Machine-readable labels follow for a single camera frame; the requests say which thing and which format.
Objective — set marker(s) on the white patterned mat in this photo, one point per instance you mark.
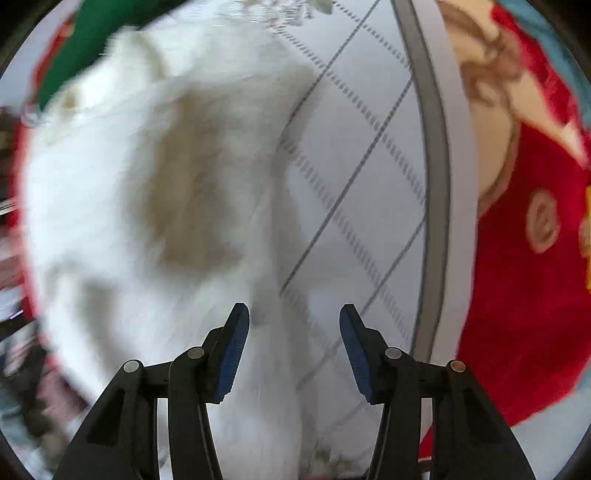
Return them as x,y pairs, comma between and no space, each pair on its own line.
378,205

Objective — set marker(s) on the light blue quilt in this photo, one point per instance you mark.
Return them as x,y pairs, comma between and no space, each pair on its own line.
565,86

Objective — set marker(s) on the white knit cardigan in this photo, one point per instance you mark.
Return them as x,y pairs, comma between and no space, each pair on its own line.
148,191

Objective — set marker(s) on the red floral blanket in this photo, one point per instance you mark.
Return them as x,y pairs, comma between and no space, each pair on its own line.
517,311

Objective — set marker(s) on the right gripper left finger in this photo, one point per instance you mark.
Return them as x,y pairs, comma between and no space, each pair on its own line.
118,438

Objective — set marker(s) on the folded dark green sweater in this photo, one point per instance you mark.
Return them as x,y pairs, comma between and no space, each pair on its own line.
95,21

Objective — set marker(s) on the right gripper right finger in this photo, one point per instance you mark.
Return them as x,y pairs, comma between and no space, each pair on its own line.
436,419

